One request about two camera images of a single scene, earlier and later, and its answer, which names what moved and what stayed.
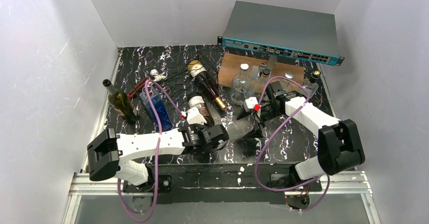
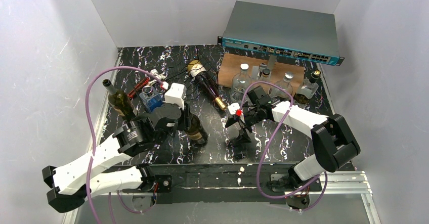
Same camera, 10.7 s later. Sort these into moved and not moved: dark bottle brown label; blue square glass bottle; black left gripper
Moved: black left gripper
Not moved: blue square glass bottle; dark bottle brown label
